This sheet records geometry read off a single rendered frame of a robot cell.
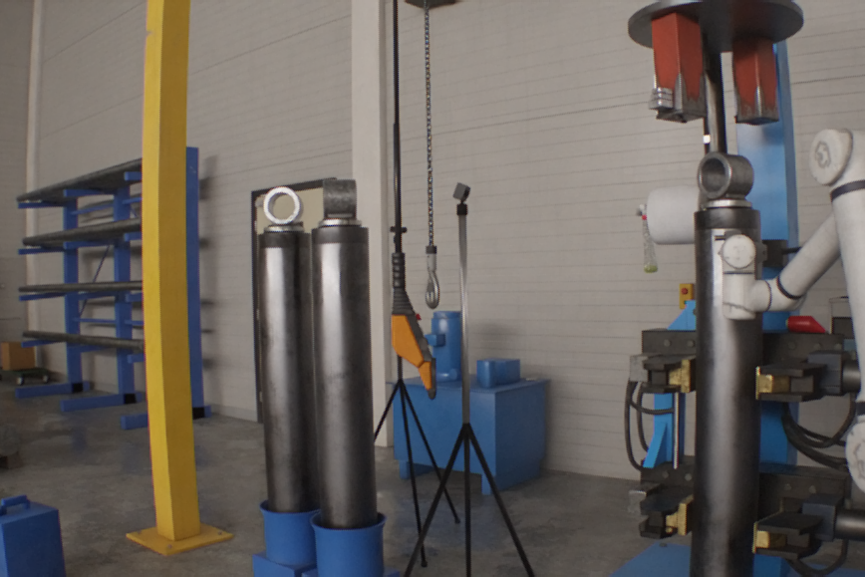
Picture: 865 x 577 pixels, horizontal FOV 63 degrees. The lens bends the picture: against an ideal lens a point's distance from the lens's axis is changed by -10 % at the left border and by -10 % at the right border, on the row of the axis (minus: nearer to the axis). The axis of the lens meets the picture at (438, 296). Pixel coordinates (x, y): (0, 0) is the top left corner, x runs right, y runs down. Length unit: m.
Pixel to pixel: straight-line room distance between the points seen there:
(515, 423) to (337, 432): 2.05
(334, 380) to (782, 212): 1.71
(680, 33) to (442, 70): 3.56
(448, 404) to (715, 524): 2.53
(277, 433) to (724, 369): 1.69
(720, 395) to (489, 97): 3.51
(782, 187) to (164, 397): 2.85
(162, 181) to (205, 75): 4.41
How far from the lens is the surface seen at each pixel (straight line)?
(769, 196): 2.88
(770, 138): 2.91
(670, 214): 3.42
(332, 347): 2.81
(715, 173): 2.58
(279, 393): 3.06
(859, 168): 1.66
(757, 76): 2.67
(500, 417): 4.58
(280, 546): 3.20
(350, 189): 2.85
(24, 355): 11.35
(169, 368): 3.84
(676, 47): 2.40
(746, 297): 2.07
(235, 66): 7.77
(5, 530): 3.40
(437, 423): 4.80
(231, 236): 7.53
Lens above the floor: 1.27
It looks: 1 degrees down
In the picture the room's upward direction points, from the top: 1 degrees counter-clockwise
